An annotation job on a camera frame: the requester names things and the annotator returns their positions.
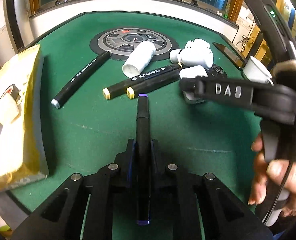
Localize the black marker purple cap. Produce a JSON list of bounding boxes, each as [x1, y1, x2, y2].
[[136, 94, 151, 225]]

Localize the small white bottle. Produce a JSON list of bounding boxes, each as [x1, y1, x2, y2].
[[184, 38, 210, 49]]

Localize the white ceramic cup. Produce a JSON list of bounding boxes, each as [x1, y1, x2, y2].
[[243, 56, 274, 86]]

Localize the person's right hand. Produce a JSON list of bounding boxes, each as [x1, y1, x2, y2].
[[248, 133, 296, 217]]

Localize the white pill bottle long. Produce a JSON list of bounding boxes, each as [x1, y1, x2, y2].
[[122, 41, 156, 78]]

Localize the black marker grey cap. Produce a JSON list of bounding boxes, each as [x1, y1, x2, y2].
[[51, 50, 111, 109]]

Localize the black marker yellow cap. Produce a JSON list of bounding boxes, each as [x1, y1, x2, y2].
[[126, 69, 181, 99], [102, 63, 183, 100]]

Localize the white bottle green cross label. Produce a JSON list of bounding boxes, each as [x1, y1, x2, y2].
[[169, 48, 214, 68]]

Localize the yellow-edged white foam tray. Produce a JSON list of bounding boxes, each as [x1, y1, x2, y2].
[[0, 44, 49, 192]]

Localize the round mahjong table control panel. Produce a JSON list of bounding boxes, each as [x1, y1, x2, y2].
[[89, 27, 179, 61]]

